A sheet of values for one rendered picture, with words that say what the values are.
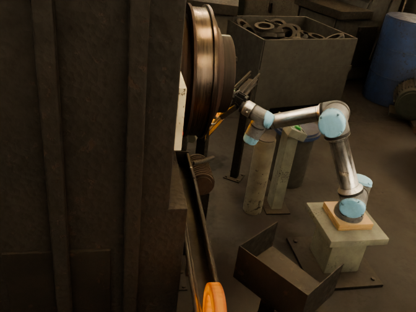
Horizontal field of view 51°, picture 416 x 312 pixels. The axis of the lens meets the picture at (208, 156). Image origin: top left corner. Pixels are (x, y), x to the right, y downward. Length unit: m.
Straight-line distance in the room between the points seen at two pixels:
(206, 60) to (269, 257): 0.71
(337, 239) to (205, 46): 1.26
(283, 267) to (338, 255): 0.89
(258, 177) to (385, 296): 0.92
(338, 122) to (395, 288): 1.05
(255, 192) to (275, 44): 1.53
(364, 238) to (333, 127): 0.64
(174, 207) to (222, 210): 1.49
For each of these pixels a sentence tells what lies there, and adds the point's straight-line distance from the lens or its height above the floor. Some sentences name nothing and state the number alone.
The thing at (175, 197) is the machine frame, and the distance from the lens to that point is 1.33.
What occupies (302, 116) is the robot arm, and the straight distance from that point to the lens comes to 2.16.
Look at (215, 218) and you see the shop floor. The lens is 2.69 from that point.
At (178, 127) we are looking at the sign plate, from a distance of 1.15.
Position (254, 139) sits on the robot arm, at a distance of 2.14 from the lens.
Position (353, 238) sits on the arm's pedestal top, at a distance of 2.32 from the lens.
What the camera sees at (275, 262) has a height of 0.60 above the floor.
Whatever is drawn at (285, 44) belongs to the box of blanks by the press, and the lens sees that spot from 3.85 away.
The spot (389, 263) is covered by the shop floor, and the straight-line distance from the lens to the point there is 2.76.
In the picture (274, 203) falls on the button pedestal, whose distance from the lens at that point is 2.83.
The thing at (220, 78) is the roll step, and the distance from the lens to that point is 1.45.
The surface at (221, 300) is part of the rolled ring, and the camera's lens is 1.17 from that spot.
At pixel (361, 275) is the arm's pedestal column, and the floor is 0.02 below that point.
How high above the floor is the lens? 1.64
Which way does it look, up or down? 30 degrees down
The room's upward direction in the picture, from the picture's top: 7 degrees clockwise
